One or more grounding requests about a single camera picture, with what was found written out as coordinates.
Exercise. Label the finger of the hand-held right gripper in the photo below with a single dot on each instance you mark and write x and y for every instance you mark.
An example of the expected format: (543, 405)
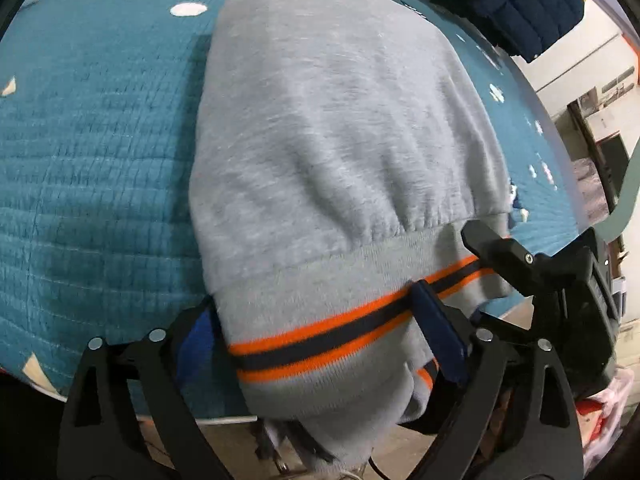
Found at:
(505, 255)

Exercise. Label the teal quilted bed sheet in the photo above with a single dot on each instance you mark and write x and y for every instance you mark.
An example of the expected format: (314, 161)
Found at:
(100, 160)

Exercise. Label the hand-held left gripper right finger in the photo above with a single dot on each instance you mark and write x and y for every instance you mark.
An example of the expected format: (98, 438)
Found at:
(445, 330)

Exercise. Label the grey zip jacket navy sleeves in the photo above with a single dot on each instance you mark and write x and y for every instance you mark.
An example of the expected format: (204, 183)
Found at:
(340, 160)

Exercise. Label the yellow and navy puffer jacket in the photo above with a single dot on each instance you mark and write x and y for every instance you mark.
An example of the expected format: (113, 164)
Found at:
(515, 5)

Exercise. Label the red and white plastic bag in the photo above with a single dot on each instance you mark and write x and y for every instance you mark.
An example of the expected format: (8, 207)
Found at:
(602, 410)

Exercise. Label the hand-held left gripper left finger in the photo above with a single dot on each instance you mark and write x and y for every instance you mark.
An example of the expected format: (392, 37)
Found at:
(197, 340)

